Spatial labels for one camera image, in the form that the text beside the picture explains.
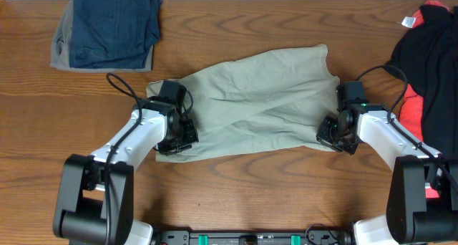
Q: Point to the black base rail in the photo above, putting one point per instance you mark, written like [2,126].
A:
[313,236]

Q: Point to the black garment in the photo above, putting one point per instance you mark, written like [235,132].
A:
[427,54]

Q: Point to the red garment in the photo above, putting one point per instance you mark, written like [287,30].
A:
[411,110]

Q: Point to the khaki shorts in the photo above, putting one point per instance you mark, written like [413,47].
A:
[270,101]

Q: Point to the folded dark blue garment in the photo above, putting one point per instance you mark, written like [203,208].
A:
[115,34]

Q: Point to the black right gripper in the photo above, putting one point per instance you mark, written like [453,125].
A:
[330,137]

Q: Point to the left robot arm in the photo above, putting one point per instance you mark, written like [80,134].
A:
[96,192]

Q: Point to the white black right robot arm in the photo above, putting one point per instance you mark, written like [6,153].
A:
[422,203]

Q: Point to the folded grey garment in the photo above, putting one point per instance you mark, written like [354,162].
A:
[61,43]

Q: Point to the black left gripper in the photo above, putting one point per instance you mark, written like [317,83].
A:
[184,138]

